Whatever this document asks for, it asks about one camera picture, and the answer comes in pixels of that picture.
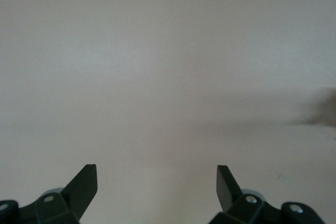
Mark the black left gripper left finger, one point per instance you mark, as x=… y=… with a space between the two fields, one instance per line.
x=78 y=192

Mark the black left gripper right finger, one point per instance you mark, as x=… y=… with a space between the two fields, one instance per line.
x=228 y=195

